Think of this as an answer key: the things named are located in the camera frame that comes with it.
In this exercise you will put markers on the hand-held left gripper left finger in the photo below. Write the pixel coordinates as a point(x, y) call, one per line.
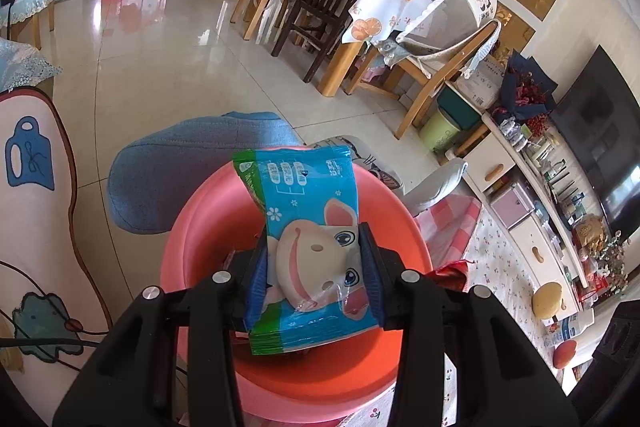
point(256, 292)

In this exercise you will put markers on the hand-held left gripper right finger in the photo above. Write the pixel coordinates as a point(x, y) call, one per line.
point(372, 282)

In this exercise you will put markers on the blue cartoon snack packet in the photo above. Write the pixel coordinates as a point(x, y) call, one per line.
point(310, 247)

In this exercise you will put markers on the pink plastic basin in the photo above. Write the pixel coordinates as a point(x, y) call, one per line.
point(300, 382)

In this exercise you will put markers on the red crumpled wrapper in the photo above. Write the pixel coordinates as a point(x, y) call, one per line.
point(450, 277)

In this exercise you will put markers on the pink checked cloth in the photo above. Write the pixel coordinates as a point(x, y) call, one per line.
point(450, 222)

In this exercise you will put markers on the blue fabric stool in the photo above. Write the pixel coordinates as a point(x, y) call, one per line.
point(190, 167)

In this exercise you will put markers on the purple drawer box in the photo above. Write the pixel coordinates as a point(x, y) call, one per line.
point(510, 207)

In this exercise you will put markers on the green bin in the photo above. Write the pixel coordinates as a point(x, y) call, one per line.
point(440, 132)

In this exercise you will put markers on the white tv cabinet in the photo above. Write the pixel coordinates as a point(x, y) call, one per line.
point(492, 164)

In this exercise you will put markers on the yellow pear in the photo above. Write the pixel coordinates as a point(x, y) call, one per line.
point(547, 302)

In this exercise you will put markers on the white plastic bottle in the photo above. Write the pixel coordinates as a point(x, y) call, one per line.
point(570, 327)

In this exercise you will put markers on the red apple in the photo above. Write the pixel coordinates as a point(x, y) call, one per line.
point(565, 354)

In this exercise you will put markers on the wooden chair with white cover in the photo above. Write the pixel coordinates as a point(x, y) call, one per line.
point(435, 77)

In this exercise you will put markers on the white cardboard box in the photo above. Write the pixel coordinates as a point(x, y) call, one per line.
point(480, 87)

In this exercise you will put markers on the beige cartoon printed cloth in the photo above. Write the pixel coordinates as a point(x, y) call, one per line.
point(45, 217)

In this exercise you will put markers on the dried flower bunch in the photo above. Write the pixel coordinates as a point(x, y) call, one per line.
point(615, 262)

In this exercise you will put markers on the dark blue flower bouquet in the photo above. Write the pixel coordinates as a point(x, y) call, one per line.
point(525, 87)

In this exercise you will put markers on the black television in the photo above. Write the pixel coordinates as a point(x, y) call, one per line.
point(600, 142)

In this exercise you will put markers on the dark wooden chair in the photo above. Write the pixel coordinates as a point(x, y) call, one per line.
point(320, 7)

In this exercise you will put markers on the dining table with orange-print cloth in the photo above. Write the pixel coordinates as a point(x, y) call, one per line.
point(385, 2)

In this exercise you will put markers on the blue lace cloth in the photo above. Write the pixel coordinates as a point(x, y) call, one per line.
point(25, 67)

